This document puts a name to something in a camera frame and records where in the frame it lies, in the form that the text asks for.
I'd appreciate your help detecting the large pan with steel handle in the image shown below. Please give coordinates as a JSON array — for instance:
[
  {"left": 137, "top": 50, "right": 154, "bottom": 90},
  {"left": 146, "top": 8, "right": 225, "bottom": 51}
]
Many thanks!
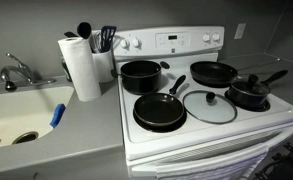
[{"left": 189, "top": 58, "right": 282, "bottom": 88}]

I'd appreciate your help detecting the small black frying pan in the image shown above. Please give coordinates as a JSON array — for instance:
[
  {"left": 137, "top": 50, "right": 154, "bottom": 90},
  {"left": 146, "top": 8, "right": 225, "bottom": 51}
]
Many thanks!
[{"left": 133, "top": 74, "right": 187, "bottom": 128}]

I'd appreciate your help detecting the dark dish soap bottle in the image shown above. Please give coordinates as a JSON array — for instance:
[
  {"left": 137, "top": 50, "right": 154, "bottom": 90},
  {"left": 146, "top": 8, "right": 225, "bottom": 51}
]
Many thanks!
[{"left": 60, "top": 56, "right": 73, "bottom": 83}]

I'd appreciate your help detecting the glass lid with black knob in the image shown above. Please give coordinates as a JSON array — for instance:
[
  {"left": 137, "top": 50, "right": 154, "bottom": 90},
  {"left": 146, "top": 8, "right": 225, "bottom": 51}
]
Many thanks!
[{"left": 182, "top": 89, "right": 238, "bottom": 125}]

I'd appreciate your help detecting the white paper towel roll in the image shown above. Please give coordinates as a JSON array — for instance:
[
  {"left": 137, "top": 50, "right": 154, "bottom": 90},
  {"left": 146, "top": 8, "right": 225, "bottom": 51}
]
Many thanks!
[{"left": 57, "top": 36, "right": 103, "bottom": 103}]

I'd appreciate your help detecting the black ladle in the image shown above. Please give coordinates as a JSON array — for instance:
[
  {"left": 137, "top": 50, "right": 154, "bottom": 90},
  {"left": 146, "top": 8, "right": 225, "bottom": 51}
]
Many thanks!
[{"left": 76, "top": 21, "right": 97, "bottom": 54}]

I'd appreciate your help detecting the white wall outlet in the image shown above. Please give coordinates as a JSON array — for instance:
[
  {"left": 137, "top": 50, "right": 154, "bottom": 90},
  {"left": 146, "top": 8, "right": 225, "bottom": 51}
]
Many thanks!
[{"left": 233, "top": 22, "right": 247, "bottom": 40}]

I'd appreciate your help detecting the black flat utensil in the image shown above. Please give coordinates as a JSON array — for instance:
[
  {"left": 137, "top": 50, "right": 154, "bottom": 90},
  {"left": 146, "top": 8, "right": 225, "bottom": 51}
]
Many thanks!
[{"left": 63, "top": 31, "right": 80, "bottom": 39}]

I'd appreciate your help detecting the chrome sink faucet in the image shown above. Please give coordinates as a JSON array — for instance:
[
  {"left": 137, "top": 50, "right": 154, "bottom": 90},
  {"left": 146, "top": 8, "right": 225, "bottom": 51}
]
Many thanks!
[{"left": 0, "top": 52, "right": 58, "bottom": 86}]

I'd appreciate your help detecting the glass saucepan lid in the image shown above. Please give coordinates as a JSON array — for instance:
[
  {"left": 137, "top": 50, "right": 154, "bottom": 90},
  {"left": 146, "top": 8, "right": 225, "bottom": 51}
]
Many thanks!
[{"left": 230, "top": 74, "right": 271, "bottom": 97}]

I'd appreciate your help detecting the black sink sprayer knob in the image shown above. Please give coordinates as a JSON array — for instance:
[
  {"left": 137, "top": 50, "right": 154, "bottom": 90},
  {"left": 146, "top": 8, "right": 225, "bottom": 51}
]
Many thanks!
[{"left": 4, "top": 79, "right": 18, "bottom": 92}]

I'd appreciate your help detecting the wire whisk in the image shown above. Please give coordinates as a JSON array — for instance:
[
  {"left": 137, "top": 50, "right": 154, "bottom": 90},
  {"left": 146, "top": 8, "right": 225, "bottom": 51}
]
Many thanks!
[{"left": 93, "top": 30, "right": 104, "bottom": 54}]

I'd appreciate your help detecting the white striped dish towel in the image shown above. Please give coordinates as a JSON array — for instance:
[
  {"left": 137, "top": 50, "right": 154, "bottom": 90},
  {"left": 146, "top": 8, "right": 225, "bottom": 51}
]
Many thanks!
[{"left": 155, "top": 151, "right": 269, "bottom": 180}]

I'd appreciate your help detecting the black robot stand equipment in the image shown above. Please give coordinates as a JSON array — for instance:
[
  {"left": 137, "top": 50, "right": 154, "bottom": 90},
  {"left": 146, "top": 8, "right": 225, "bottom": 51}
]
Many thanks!
[{"left": 252, "top": 141, "right": 293, "bottom": 180}]

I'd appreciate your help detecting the small black saucepan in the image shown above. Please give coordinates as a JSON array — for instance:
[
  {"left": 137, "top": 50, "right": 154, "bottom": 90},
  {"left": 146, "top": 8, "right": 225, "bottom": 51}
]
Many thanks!
[{"left": 227, "top": 69, "right": 289, "bottom": 108}]

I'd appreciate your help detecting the white utensil crock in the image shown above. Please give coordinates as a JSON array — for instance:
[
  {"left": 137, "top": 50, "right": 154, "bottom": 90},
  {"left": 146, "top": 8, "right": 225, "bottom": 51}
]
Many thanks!
[{"left": 91, "top": 49, "right": 116, "bottom": 84}]

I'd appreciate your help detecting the white electric stove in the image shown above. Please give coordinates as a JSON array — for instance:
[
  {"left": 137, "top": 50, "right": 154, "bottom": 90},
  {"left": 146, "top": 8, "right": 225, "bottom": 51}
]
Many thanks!
[{"left": 112, "top": 25, "right": 293, "bottom": 180}]

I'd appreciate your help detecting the blue slotted spatula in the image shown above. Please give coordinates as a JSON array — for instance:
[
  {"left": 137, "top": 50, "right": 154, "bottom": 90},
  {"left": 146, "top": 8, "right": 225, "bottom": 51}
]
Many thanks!
[{"left": 100, "top": 25, "right": 118, "bottom": 53}]

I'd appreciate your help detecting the white oven door handle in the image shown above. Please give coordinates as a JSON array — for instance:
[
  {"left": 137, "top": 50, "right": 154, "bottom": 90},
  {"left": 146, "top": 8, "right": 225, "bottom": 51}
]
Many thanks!
[{"left": 131, "top": 125, "right": 293, "bottom": 178}]

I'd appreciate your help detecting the white kitchen sink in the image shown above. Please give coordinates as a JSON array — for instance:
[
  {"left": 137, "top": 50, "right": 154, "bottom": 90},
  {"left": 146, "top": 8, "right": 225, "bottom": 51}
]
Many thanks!
[{"left": 0, "top": 85, "right": 75, "bottom": 150}]

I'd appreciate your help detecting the big black pot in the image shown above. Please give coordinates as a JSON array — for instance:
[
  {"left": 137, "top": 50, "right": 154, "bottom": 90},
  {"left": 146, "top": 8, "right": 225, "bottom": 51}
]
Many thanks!
[{"left": 110, "top": 59, "right": 171, "bottom": 95}]

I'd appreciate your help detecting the metal sink drain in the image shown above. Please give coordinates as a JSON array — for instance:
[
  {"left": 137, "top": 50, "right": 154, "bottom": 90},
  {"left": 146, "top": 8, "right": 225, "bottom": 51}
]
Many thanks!
[{"left": 11, "top": 130, "right": 40, "bottom": 145}]

